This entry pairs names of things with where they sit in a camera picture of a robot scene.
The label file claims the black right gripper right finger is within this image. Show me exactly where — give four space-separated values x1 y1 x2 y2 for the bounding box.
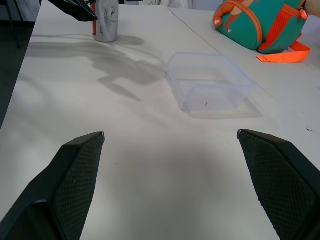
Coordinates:
236 128 320 240

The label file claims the silver red drink can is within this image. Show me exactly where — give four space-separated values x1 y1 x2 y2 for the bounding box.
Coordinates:
91 0 119 43

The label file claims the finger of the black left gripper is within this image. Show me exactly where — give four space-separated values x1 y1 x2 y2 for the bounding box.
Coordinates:
47 0 99 22

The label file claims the clear plastic container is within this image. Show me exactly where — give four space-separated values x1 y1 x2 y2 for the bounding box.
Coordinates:
166 51 253 113

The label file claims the green and orange backpack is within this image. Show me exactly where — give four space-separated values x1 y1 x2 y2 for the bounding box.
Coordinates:
212 0 312 64

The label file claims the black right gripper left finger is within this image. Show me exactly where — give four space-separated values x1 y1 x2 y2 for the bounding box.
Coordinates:
0 131 106 240

